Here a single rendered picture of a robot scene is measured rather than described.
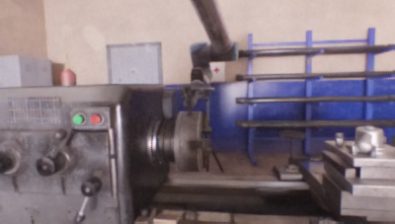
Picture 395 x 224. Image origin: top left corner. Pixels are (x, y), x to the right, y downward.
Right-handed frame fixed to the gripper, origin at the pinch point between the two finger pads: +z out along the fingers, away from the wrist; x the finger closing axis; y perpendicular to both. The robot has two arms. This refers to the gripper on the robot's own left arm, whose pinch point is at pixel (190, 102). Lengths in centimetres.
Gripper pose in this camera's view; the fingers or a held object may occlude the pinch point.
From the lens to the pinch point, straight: 80.4
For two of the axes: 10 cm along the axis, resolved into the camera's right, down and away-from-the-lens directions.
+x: -9.8, -0.3, 2.2
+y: 0.7, 8.9, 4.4
